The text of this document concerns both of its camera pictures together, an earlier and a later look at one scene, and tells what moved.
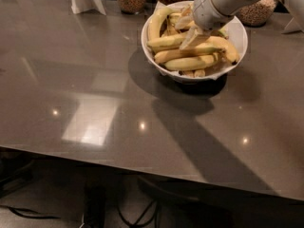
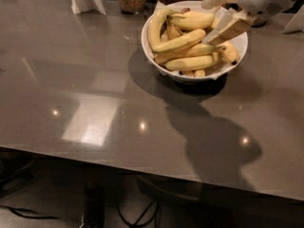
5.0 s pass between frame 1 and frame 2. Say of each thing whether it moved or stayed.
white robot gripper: moved
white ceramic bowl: stayed
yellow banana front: stayed
